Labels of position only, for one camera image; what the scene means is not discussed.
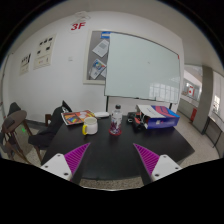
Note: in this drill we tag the large whiteboard on stand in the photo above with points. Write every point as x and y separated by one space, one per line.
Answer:
141 69

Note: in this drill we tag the large wall poster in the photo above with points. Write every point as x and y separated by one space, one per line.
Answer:
44 52

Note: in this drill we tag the white small case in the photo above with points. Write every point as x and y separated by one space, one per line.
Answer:
101 114

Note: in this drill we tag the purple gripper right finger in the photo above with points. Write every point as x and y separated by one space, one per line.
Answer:
157 166

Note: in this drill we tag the clear plastic water bottle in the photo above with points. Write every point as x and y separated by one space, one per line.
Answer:
116 119

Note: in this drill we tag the white mug yellow handle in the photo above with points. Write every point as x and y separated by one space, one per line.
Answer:
90 126

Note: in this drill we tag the small wall poster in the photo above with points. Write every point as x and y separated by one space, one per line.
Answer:
24 66

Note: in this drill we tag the blue cardboard box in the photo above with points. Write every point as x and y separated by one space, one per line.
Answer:
154 117

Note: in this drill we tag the red round coaster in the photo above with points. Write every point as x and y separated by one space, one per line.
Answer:
115 133

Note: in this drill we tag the colourful book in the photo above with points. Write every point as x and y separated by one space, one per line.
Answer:
72 118

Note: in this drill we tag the round wooden side table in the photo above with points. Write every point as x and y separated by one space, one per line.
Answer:
9 126

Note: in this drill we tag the chair with black jacket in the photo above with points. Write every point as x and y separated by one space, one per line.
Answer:
43 139

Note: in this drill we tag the grey pillar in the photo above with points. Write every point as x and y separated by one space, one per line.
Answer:
203 109

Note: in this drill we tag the black red device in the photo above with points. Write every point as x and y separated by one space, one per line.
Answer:
135 119

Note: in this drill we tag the red 3F wall sign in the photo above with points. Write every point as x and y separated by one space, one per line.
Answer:
77 26

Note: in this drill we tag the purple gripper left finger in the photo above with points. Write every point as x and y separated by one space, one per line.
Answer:
67 166

